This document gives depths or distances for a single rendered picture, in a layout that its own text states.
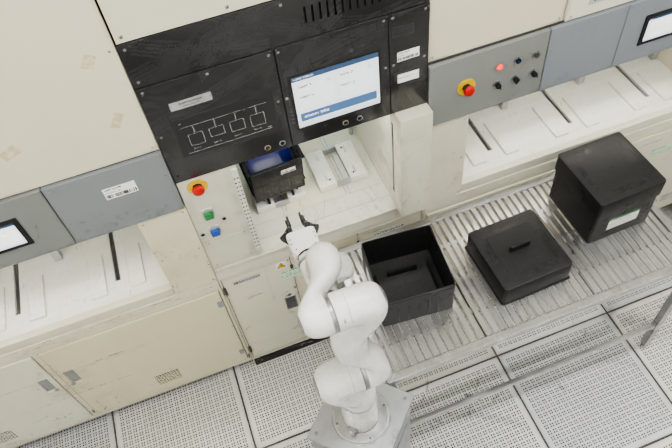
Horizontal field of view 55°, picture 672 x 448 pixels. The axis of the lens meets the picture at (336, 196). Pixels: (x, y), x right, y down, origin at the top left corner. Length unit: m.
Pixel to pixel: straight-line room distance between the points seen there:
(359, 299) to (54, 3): 1.00
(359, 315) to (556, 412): 1.76
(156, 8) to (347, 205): 1.24
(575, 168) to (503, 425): 1.21
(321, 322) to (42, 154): 0.93
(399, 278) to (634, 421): 1.30
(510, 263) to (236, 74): 1.24
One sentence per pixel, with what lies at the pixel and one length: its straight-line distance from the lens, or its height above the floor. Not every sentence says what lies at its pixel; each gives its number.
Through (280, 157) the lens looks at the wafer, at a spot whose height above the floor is 1.04.
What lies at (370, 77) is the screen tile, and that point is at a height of 1.59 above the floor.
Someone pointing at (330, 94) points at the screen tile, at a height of 1.57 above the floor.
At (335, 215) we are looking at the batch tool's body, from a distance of 2.62.
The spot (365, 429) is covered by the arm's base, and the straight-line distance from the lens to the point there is 2.28.
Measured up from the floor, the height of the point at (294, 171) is 1.05.
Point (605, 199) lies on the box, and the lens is 2.57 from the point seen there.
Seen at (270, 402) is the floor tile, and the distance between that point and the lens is 3.22.
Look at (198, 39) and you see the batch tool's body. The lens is 1.81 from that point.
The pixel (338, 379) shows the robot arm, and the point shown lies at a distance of 1.94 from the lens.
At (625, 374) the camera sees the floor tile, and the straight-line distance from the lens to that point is 3.38.
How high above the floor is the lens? 2.96
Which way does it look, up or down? 51 degrees down
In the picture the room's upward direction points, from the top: 8 degrees counter-clockwise
